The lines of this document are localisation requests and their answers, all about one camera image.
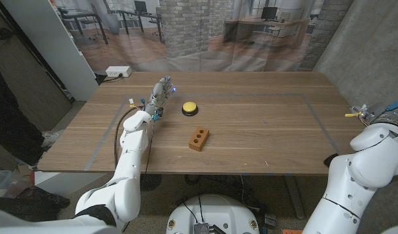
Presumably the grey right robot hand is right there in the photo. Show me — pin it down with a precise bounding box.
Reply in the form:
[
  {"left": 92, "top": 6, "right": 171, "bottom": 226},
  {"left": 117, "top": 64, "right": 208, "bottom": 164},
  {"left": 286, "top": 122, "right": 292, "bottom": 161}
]
[{"left": 360, "top": 103, "right": 398, "bottom": 127}]

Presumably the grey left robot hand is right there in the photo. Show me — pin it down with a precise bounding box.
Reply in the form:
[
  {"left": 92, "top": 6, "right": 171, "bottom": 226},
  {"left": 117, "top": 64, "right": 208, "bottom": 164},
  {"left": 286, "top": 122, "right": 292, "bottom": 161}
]
[{"left": 143, "top": 75, "right": 178, "bottom": 121}]

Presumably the wooden block with three holes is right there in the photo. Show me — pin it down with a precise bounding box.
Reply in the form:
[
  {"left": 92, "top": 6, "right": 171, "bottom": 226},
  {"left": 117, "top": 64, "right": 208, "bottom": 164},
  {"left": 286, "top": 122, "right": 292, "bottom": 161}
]
[{"left": 188, "top": 126, "right": 210, "bottom": 153}]

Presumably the yellow push button black base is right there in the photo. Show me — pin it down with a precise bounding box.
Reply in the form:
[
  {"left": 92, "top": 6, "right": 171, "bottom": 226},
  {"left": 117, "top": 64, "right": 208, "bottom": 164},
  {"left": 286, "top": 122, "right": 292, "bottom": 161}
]
[{"left": 181, "top": 101, "right": 199, "bottom": 117}]

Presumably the white power strip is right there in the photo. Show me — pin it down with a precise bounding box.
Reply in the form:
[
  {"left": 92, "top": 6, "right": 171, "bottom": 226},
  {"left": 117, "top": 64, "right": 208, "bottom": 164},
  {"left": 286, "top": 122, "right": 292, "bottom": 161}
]
[{"left": 105, "top": 66, "right": 132, "bottom": 78}]

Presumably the printed office backdrop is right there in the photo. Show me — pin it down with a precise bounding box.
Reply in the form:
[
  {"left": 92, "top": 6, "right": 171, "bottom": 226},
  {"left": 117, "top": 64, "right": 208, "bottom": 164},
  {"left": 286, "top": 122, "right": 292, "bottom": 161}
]
[{"left": 51, "top": 0, "right": 355, "bottom": 72}]

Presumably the black round floor object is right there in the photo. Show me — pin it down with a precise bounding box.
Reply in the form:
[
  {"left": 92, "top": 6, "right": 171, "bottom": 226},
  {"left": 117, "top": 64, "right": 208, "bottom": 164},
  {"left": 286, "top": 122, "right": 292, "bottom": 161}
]
[{"left": 140, "top": 174, "right": 163, "bottom": 192}]

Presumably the grey white shoe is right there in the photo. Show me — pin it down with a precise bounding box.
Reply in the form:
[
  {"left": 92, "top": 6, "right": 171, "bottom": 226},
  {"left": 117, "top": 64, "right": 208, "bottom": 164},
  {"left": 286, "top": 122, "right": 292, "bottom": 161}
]
[{"left": 42, "top": 129, "right": 65, "bottom": 151}]

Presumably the white leaning panel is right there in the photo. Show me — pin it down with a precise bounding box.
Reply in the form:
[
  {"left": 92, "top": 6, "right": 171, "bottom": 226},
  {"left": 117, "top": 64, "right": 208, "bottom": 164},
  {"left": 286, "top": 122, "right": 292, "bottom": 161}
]
[{"left": 0, "top": 0, "right": 99, "bottom": 101}]

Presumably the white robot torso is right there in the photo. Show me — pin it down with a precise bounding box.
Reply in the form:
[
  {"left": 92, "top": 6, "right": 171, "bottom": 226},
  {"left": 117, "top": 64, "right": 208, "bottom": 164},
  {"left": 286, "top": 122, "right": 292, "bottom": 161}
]
[{"left": 166, "top": 194, "right": 260, "bottom": 234}]

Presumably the person in dark clothes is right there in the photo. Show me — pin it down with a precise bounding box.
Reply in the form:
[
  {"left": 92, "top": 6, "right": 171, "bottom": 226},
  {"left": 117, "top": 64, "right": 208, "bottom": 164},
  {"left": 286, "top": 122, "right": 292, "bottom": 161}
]
[{"left": 0, "top": 63, "right": 45, "bottom": 166}]

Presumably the black bag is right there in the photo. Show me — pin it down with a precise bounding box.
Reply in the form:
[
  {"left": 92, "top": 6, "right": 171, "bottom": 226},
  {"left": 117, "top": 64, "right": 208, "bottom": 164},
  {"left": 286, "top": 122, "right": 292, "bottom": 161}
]
[{"left": 0, "top": 185, "right": 71, "bottom": 224}]

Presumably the clear plastic bin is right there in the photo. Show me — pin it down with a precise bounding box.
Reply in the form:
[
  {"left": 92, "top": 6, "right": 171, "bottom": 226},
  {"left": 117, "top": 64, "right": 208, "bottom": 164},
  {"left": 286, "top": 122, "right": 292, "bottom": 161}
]
[{"left": 0, "top": 168, "right": 31, "bottom": 199}]

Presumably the black power strip cable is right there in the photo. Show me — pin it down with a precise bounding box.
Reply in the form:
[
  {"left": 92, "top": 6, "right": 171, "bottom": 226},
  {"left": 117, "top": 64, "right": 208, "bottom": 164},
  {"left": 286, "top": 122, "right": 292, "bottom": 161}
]
[{"left": 94, "top": 73, "right": 125, "bottom": 85}]

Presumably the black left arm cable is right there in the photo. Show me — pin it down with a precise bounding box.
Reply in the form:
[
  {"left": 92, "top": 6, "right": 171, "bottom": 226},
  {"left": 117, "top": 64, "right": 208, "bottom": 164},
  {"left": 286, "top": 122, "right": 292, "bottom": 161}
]
[{"left": 113, "top": 105, "right": 144, "bottom": 172}]

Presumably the black door handle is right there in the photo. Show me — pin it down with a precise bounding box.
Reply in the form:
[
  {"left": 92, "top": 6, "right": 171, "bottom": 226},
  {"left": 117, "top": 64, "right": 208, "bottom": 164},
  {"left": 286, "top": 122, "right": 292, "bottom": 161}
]
[{"left": 0, "top": 27, "right": 15, "bottom": 42}]

